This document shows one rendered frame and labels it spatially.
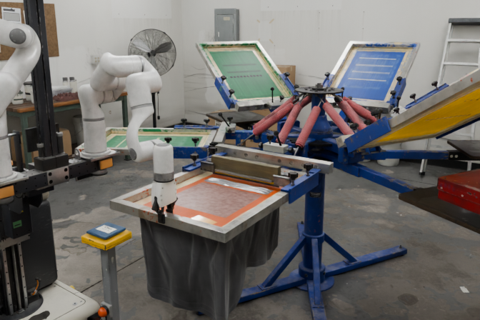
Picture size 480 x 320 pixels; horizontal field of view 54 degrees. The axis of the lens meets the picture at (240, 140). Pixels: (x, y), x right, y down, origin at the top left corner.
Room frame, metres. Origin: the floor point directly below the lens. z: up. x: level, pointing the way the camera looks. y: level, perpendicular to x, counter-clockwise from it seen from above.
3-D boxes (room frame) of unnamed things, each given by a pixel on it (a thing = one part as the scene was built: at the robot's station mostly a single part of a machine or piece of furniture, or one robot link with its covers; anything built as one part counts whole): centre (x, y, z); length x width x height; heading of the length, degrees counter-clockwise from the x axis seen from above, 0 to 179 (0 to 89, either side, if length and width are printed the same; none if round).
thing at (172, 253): (1.76, 0.24, 0.74); 0.45 x 0.03 x 0.43; 57
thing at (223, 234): (2.01, 0.08, 0.97); 0.79 x 0.58 x 0.04; 147
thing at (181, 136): (2.94, 0.42, 1.05); 1.08 x 0.61 x 0.23; 87
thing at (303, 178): (2.06, -0.28, 0.98); 0.30 x 0.05 x 0.07; 147
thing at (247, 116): (3.49, -0.18, 0.91); 1.34 x 0.40 x 0.08; 27
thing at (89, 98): (2.05, 0.64, 1.37); 0.13 x 0.10 x 0.16; 136
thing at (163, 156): (1.73, 0.31, 1.22); 0.15 x 0.10 x 0.11; 46
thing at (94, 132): (2.05, 0.66, 1.21); 0.16 x 0.13 x 0.15; 53
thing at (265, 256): (1.85, -0.06, 0.74); 0.46 x 0.04 x 0.42; 147
